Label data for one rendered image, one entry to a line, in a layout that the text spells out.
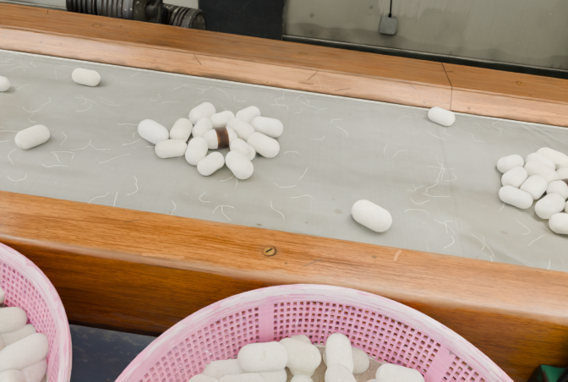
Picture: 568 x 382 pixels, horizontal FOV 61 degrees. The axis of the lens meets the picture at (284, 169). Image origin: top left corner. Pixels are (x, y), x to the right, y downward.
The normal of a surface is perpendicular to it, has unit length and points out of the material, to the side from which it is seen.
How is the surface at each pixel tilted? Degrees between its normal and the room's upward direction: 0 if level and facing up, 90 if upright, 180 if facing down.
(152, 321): 90
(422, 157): 0
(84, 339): 0
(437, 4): 90
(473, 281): 0
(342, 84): 45
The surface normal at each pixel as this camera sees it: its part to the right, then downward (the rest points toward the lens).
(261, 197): 0.11, -0.81
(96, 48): 0.00, -0.17
